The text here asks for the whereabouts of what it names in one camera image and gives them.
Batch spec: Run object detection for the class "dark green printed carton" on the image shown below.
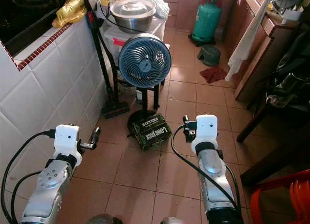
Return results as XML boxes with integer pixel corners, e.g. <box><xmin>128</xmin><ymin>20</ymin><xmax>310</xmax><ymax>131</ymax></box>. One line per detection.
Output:
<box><xmin>131</xmin><ymin>112</ymin><xmax>173</xmax><ymax>151</ymax></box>

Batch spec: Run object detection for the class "dark red floor rag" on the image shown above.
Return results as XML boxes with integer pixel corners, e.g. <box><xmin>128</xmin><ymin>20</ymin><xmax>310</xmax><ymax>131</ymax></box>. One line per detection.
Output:
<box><xmin>199</xmin><ymin>66</ymin><xmax>228</xmax><ymax>84</ymax></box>

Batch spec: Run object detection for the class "small green plastic stool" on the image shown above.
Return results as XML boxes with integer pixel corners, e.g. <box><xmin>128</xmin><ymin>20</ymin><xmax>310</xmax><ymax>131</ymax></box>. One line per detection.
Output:
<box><xmin>197</xmin><ymin>44</ymin><xmax>221</xmax><ymax>67</ymax></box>

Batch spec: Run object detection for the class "blue standing fan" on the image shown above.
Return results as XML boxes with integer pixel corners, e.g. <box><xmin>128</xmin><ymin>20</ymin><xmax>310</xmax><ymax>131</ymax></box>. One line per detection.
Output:
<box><xmin>118</xmin><ymin>33</ymin><xmax>172</xmax><ymax>135</ymax></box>

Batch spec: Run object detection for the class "grey left robot foot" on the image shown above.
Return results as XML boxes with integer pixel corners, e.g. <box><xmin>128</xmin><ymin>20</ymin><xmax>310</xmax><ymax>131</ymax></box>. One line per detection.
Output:
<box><xmin>84</xmin><ymin>213</ymin><xmax>117</xmax><ymax>224</ymax></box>

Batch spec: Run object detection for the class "grey robot foot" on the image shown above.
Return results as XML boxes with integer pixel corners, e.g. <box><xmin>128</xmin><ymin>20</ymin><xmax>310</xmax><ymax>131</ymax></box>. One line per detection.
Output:
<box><xmin>84</xmin><ymin>213</ymin><xmax>117</xmax><ymax>224</ymax></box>
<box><xmin>159</xmin><ymin>216</ymin><xmax>185</xmax><ymax>224</ymax></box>

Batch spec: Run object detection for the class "red black stick vacuum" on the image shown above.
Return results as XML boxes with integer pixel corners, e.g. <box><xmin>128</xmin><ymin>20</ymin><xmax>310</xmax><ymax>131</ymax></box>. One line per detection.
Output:
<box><xmin>82</xmin><ymin>0</ymin><xmax>129</xmax><ymax>119</ymax></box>

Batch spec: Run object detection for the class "grey right robot foot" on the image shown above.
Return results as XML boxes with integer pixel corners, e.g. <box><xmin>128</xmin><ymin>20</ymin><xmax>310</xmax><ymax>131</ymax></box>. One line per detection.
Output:
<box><xmin>159</xmin><ymin>216</ymin><xmax>185</xmax><ymax>224</ymax></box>

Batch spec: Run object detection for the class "clear plastic storage box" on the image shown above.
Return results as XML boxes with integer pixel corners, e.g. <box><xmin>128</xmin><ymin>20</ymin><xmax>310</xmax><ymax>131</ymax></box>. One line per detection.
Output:
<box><xmin>103</xmin><ymin>15</ymin><xmax>169</xmax><ymax>66</ymax></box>

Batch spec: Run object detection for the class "green gas cylinder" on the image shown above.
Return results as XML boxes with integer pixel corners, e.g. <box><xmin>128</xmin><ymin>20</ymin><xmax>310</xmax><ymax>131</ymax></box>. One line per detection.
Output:
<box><xmin>188</xmin><ymin>0</ymin><xmax>222</xmax><ymax>46</ymax></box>

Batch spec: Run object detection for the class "white hanging cloth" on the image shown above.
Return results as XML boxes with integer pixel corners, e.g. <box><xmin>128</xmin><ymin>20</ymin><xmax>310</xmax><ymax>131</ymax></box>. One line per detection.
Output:
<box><xmin>225</xmin><ymin>0</ymin><xmax>275</xmax><ymax>82</ymax></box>

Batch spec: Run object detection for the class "brown wooden cabinet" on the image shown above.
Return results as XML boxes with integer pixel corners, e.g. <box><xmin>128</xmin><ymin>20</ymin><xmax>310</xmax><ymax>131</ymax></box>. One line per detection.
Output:
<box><xmin>222</xmin><ymin>0</ymin><xmax>310</xmax><ymax>104</ymax></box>

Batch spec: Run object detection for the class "dark wooden chair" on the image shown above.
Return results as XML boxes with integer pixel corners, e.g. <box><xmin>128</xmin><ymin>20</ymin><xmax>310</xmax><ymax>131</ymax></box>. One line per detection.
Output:
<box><xmin>236</xmin><ymin>30</ymin><xmax>310</xmax><ymax>187</ymax></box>

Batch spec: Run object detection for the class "red plastic chair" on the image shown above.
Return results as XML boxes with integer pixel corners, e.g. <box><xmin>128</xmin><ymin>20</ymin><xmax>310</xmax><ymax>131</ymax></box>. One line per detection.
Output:
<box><xmin>249</xmin><ymin>168</ymin><xmax>310</xmax><ymax>224</ymax></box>

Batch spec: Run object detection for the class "steel pot with lid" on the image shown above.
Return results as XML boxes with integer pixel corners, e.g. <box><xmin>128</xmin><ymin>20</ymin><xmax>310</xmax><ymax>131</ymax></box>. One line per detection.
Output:
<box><xmin>109</xmin><ymin>0</ymin><xmax>157</xmax><ymax>33</ymax></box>

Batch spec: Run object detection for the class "white plastic bag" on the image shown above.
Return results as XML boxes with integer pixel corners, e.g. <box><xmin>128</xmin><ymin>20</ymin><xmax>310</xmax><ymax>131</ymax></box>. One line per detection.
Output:
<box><xmin>128</xmin><ymin>0</ymin><xmax>171</xmax><ymax>20</ymax></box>

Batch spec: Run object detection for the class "golden yellow plastic bag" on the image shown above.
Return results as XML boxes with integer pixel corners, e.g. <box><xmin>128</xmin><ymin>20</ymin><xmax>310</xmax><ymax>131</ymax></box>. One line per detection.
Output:
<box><xmin>51</xmin><ymin>0</ymin><xmax>87</xmax><ymax>29</ymax></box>

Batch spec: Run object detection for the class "black gas stove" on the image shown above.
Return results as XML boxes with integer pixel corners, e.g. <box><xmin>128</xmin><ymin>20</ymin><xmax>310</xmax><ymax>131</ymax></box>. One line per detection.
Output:
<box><xmin>0</xmin><ymin>0</ymin><xmax>74</xmax><ymax>56</ymax></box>

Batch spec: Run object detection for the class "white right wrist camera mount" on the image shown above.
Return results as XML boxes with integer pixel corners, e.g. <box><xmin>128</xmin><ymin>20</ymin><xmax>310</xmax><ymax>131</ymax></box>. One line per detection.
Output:
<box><xmin>191</xmin><ymin>114</ymin><xmax>218</xmax><ymax>153</ymax></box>

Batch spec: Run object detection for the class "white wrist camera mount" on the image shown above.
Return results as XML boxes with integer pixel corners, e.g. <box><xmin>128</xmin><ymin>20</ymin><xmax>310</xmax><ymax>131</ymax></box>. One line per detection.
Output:
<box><xmin>54</xmin><ymin>123</ymin><xmax>81</xmax><ymax>163</ymax></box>
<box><xmin>191</xmin><ymin>114</ymin><xmax>218</xmax><ymax>153</ymax></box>

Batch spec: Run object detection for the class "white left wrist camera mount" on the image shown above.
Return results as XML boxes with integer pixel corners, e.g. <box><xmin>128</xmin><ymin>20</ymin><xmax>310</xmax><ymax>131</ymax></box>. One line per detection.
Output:
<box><xmin>54</xmin><ymin>123</ymin><xmax>81</xmax><ymax>163</ymax></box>

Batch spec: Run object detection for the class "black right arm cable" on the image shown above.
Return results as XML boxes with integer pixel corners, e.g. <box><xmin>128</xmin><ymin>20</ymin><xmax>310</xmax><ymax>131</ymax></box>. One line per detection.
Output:
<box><xmin>170</xmin><ymin>124</ymin><xmax>242</xmax><ymax>208</ymax></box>

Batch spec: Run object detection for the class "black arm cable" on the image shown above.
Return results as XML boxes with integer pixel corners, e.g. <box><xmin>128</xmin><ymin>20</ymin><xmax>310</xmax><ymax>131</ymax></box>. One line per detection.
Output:
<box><xmin>1</xmin><ymin>129</ymin><xmax>56</xmax><ymax>224</ymax></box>
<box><xmin>170</xmin><ymin>124</ymin><xmax>242</xmax><ymax>208</ymax></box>

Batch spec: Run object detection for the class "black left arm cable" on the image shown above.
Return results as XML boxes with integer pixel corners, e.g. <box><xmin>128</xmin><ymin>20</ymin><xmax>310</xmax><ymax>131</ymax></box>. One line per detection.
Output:
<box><xmin>1</xmin><ymin>129</ymin><xmax>56</xmax><ymax>224</ymax></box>

